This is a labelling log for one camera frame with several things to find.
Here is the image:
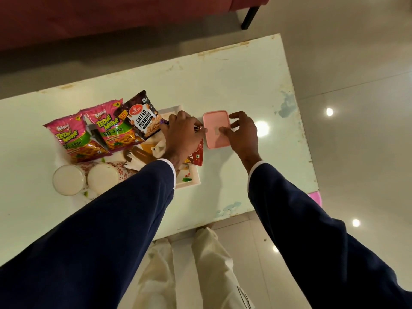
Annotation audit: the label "white printed tray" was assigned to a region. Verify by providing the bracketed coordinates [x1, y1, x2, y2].
[55, 105, 202, 203]

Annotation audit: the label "person's right forearm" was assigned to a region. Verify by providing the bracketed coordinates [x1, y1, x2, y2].
[247, 161, 412, 309]

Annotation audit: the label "person's left leg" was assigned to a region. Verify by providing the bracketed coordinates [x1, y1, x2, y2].
[132, 238, 177, 309]

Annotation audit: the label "white paper napkins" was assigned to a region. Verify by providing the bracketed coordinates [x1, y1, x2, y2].
[124, 154, 149, 173]

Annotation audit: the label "person's leg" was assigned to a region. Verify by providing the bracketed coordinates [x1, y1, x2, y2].
[191, 223, 255, 309]
[132, 238, 177, 309]

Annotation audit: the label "red yellow snack packet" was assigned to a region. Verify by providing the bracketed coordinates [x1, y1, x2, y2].
[183, 138, 205, 167]

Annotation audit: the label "salted peanuts packet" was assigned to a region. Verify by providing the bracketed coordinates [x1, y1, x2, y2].
[114, 90, 165, 141]

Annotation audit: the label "person's right leg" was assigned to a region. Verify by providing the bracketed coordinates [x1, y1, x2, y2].
[191, 223, 255, 309]

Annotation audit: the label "red fabric sofa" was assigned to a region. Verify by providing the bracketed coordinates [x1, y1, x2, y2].
[0, 0, 272, 52]

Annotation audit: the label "person's left forearm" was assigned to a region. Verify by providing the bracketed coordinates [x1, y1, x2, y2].
[0, 159, 177, 309]

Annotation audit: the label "person's left hand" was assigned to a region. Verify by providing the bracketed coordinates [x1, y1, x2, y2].
[160, 110, 208, 171]

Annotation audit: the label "brown wooden napkin holder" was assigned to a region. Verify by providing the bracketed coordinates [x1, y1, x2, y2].
[124, 144, 159, 165]

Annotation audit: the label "white floral mug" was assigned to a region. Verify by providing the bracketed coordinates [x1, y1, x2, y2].
[52, 162, 88, 197]
[87, 161, 138, 195]

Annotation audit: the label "pink plastic bin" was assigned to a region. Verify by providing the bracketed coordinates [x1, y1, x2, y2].
[307, 191, 322, 208]

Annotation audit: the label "person's right hand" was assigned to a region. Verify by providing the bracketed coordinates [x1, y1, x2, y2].
[218, 111, 263, 174]

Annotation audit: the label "pink green snack packet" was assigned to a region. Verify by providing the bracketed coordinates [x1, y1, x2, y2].
[43, 113, 112, 163]
[80, 99, 145, 153]

